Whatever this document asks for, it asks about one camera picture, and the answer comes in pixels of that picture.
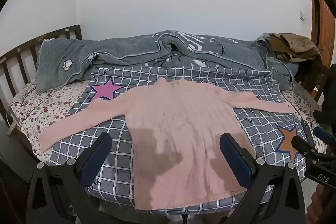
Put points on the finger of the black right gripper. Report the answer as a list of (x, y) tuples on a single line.
[(324, 136)]

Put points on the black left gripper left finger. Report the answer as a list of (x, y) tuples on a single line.
[(57, 192)]

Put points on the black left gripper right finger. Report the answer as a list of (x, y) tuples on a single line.
[(274, 193)]

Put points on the pink knit sweater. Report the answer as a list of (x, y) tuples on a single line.
[(175, 129)]

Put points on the brown clothes pile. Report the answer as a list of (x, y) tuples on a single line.
[(293, 48)]

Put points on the grey checked star blanket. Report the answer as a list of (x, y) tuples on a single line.
[(269, 133)]

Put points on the dark wooden chair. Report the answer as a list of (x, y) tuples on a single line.
[(312, 75)]

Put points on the floral bed sheet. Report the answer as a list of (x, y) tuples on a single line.
[(33, 112)]

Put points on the grey-green fleece blanket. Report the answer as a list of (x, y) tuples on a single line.
[(62, 61)]

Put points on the brown wooden door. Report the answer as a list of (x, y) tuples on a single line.
[(323, 30)]

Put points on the dark wooden headboard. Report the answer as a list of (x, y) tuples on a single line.
[(19, 66)]

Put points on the white wall switch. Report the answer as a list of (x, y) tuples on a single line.
[(302, 16)]

